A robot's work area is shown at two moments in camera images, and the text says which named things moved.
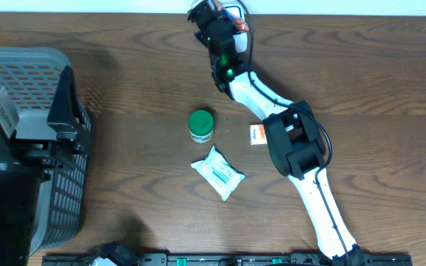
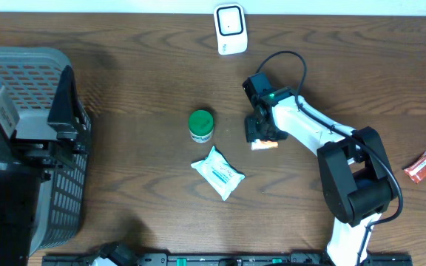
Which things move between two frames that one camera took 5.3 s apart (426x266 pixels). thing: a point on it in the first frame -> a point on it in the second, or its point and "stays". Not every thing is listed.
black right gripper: [222, 16] -> [251, 132]
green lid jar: [200, 123] stays
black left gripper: [66, 106] stays
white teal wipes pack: [219, 174] stays
